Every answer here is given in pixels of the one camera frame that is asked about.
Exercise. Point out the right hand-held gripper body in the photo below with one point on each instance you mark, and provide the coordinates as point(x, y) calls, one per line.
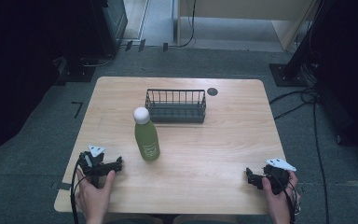
point(276, 179)

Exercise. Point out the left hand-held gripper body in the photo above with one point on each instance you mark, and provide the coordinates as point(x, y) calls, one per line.
point(92, 164)

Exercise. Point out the green bottle with white cap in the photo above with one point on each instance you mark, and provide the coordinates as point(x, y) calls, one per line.
point(147, 141)

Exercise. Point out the person's right hand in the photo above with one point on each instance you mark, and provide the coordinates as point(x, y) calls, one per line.
point(278, 202)

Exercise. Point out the person's left hand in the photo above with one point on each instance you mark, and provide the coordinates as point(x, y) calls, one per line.
point(93, 199)

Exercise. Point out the black round table grommet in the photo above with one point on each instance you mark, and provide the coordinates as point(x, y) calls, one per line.
point(212, 91)

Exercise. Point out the dark flat floor plate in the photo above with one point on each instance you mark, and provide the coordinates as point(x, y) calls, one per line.
point(77, 73)

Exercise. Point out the dark cabinet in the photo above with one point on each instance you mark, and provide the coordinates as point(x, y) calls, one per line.
point(112, 25)

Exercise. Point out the black metal stand pole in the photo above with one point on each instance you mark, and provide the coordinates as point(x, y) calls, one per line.
point(303, 43)

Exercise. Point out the light wooden partition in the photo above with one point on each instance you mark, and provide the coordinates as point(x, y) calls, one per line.
point(245, 9)

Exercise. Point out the black stand base plate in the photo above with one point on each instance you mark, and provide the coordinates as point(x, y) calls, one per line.
point(287, 78)

